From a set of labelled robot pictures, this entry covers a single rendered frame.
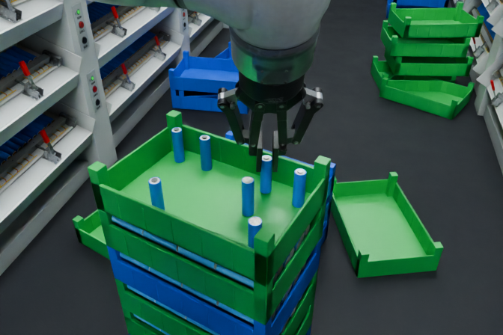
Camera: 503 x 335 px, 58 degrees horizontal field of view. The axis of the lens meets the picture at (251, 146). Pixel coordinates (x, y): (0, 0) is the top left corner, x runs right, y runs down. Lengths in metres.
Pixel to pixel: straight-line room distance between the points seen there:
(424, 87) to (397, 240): 0.92
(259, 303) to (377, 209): 0.77
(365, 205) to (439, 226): 0.20
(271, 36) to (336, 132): 1.28
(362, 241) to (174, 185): 0.64
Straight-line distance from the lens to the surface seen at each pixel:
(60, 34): 1.32
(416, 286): 1.20
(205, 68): 1.94
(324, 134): 1.66
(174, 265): 0.71
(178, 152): 0.80
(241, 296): 0.66
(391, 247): 1.26
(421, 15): 2.12
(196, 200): 0.73
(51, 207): 1.39
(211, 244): 0.62
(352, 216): 1.32
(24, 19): 1.17
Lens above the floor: 0.88
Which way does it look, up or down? 34 degrees down
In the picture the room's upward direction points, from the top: straight up
